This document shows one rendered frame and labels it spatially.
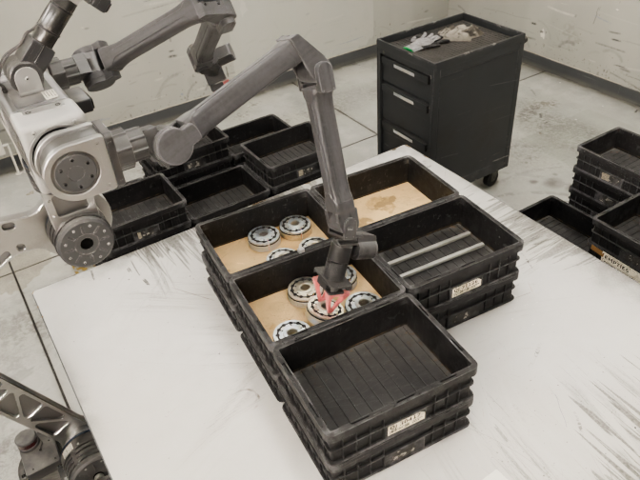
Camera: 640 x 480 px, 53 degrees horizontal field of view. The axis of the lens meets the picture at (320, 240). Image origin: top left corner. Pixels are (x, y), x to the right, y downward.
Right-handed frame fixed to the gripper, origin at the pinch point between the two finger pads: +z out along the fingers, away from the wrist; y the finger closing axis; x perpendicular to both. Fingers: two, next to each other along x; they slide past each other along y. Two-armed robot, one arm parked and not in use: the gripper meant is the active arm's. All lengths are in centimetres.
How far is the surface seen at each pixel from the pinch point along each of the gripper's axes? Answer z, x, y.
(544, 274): -6, -77, -6
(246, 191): 37, -43, 143
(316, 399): 11.0, 12.0, -22.0
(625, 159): -22, -187, 53
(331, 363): 8.1, 3.8, -13.8
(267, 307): 9.3, 9.4, 14.0
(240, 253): 7.9, 6.9, 40.9
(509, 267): -13, -54, -10
